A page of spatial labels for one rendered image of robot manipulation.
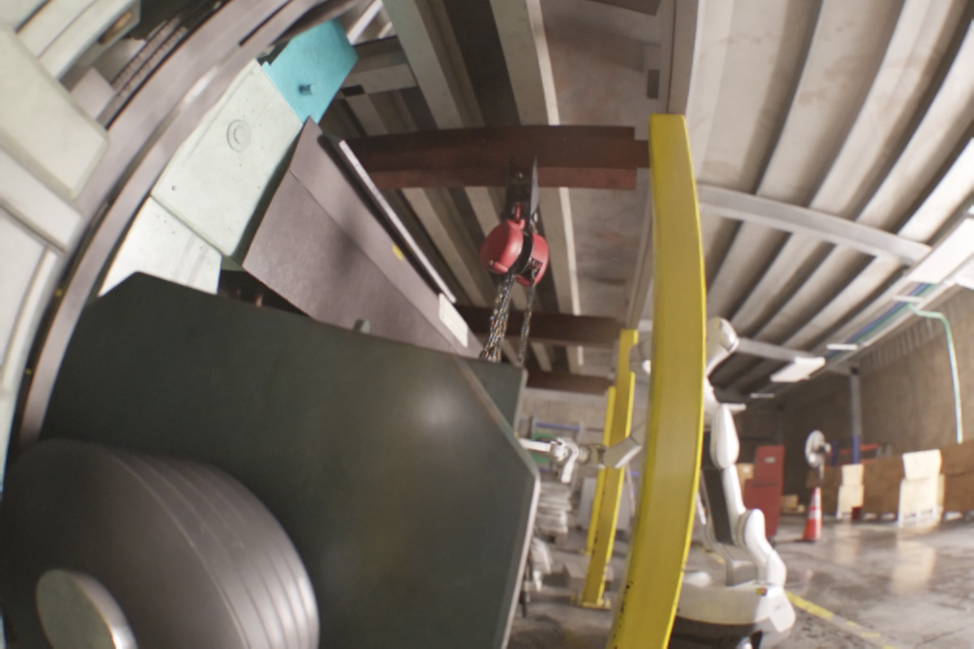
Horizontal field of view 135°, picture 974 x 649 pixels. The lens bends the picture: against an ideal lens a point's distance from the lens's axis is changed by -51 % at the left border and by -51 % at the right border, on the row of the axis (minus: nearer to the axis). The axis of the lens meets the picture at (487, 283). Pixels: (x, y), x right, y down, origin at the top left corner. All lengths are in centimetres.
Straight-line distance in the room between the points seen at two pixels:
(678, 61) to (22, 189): 112
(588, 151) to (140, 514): 139
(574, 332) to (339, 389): 263
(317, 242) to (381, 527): 94
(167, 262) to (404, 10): 91
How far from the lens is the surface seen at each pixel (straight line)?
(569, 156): 140
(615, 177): 132
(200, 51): 35
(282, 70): 116
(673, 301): 86
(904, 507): 820
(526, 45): 127
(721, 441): 163
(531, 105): 141
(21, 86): 21
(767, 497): 538
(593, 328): 288
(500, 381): 42
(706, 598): 173
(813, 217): 796
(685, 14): 104
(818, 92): 644
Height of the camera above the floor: 77
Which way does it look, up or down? 24 degrees up
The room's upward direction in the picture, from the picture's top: 12 degrees clockwise
